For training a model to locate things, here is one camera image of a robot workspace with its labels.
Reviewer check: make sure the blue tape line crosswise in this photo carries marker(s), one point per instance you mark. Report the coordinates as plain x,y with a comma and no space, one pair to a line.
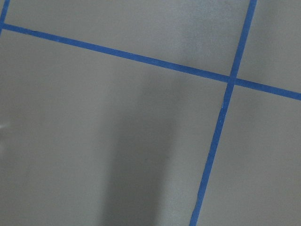
153,61

